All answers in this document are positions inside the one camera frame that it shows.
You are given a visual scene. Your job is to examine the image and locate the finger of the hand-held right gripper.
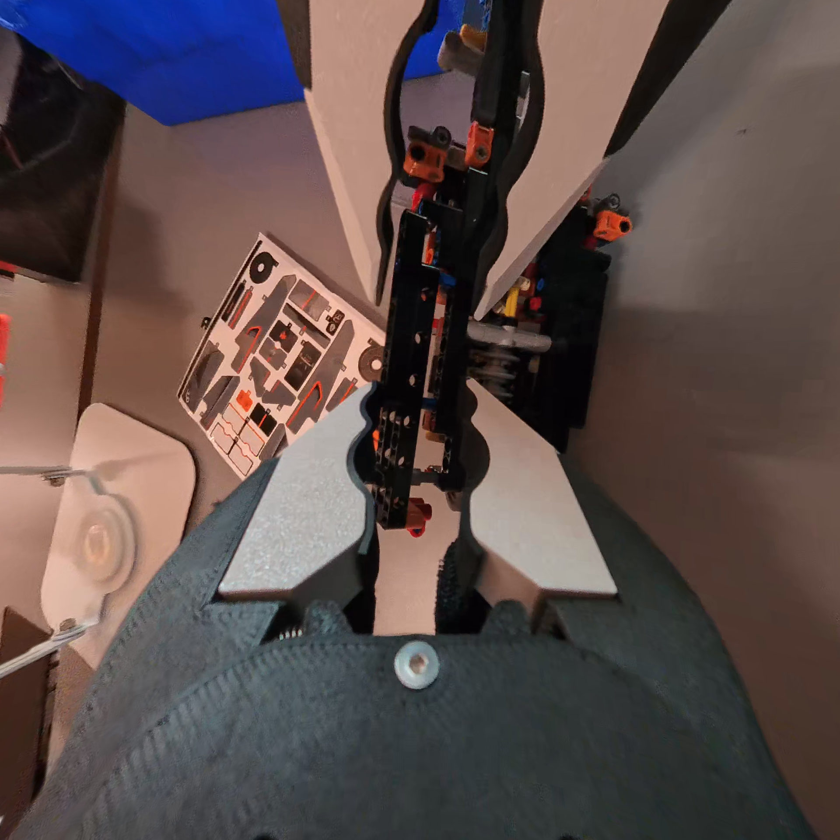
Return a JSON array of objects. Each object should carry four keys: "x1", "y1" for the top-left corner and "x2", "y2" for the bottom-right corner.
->
[
  {"x1": 471, "y1": 0, "x2": 734, "y2": 324},
  {"x1": 277, "y1": 0, "x2": 441, "y2": 309}
]

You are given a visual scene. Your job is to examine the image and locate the white rounded base plate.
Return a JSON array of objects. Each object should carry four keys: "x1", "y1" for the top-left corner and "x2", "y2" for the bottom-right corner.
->
[{"x1": 41, "y1": 402, "x2": 198, "y2": 667}]

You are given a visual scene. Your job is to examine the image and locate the black lego frame assembly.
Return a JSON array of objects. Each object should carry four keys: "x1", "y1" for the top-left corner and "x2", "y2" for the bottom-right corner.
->
[{"x1": 371, "y1": 0, "x2": 509, "y2": 536}]

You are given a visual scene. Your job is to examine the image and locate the blue plastic bin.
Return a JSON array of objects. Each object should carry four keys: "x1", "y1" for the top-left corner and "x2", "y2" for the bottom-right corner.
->
[{"x1": 0, "y1": 0, "x2": 490, "y2": 127}]

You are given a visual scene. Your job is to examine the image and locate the clear suction cup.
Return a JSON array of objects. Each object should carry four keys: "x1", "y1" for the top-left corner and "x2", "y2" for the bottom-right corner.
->
[{"x1": 66, "y1": 495, "x2": 139, "y2": 588}]

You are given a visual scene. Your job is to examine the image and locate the clear acrylic bracket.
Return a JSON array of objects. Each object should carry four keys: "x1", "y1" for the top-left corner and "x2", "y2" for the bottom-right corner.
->
[{"x1": 0, "y1": 462, "x2": 109, "y2": 677}]

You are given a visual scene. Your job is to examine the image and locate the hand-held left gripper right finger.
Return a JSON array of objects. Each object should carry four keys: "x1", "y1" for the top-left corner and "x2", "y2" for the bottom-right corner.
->
[{"x1": 458, "y1": 379, "x2": 621, "y2": 623}]

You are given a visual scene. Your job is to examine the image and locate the black cardboard box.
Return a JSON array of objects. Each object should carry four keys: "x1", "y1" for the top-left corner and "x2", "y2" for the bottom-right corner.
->
[{"x1": 0, "y1": 29, "x2": 127, "y2": 283}]

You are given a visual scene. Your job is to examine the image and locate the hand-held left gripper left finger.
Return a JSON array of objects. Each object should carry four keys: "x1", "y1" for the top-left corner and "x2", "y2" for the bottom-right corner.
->
[{"x1": 215, "y1": 382, "x2": 382, "y2": 601}]

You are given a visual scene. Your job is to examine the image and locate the black lego chassis assembly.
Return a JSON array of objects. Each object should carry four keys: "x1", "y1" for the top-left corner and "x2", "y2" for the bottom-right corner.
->
[{"x1": 465, "y1": 187, "x2": 636, "y2": 455}]

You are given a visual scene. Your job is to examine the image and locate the lego sticker sheet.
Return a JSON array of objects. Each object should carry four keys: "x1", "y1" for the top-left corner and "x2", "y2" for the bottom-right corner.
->
[{"x1": 177, "y1": 233, "x2": 388, "y2": 481}]

